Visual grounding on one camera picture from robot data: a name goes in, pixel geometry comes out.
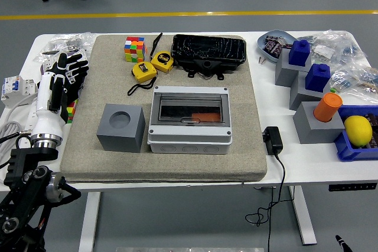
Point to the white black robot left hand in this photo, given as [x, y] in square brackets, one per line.
[47, 110]

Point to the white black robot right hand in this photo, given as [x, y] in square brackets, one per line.
[340, 243]

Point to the smoky transparent box lid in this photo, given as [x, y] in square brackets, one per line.
[177, 101]

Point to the orange cylinder battery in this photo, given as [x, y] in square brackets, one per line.
[326, 107]
[206, 117]

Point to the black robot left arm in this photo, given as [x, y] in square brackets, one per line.
[23, 163]

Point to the grey electrical junction box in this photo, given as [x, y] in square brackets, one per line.
[189, 145]

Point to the white power strip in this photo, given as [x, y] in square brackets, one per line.
[32, 116]

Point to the colourful puzzle cube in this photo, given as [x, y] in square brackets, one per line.
[134, 49]
[72, 110]

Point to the white circuit breaker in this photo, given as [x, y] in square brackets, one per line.
[17, 86]

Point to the white table leg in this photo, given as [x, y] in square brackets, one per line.
[90, 219]
[304, 219]

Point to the white socket package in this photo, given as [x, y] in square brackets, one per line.
[48, 64]

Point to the black table control panel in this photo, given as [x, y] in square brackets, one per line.
[353, 187]

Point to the clear bag of parts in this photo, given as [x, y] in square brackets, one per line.
[330, 45]
[354, 81]
[74, 42]

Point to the grey block with round hole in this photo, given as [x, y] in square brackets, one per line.
[121, 142]

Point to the blue plastic bin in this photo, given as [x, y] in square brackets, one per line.
[345, 148]

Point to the grey block holder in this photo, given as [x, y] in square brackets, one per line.
[298, 95]
[285, 75]
[313, 134]

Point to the yellow lemon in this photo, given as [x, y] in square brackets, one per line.
[357, 131]

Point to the black power adapter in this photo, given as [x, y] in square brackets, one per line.
[273, 141]

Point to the yellow tape measure black label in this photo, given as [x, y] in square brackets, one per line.
[162, 60]

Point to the dark cylinders in bin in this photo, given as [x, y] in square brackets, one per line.
[374, 122]

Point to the grey-brown fabric mat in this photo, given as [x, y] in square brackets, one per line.
[177, 166]

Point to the blue plastic block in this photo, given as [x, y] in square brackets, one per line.
[317, 79]
[299, 54]

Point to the black crackled plastic tray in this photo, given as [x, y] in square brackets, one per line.
[206, 48]

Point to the small metal pins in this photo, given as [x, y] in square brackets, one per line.
[261, 59]

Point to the dark snack packets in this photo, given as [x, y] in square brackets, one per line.
[273, 47]

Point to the light blue bowl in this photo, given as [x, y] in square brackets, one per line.
[261, 49]

